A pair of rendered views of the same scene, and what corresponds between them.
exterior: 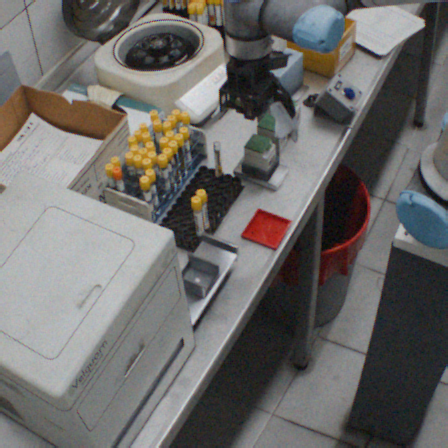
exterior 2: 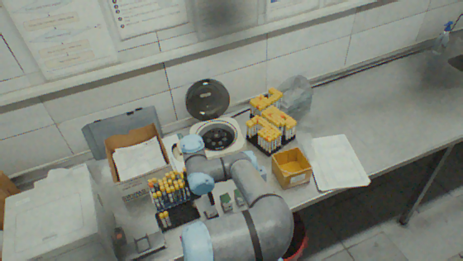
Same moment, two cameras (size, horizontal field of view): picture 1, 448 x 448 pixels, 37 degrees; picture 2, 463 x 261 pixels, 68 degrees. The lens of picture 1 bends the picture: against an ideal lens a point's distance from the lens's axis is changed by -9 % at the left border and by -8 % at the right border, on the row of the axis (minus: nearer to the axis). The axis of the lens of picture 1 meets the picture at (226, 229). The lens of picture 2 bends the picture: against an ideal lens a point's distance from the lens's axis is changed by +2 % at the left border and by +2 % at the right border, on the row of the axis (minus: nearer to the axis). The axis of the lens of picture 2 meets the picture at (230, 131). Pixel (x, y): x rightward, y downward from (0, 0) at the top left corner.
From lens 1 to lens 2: 0.79 m
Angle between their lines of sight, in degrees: 26
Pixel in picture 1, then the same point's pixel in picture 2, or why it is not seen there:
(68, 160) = (150, 165)
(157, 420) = not seen: outside the picture
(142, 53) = (210, 135)
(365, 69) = (305, 192)
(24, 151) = (140, 150)
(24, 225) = (64, 193)
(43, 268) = (51, 215)
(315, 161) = not seen: hidden behind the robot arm
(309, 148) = not seen: hidden behind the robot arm
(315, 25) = (192, 182)
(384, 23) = (342, 173)
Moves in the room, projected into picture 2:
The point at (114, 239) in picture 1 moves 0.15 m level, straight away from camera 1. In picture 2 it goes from (79, 220) to (107, 184)
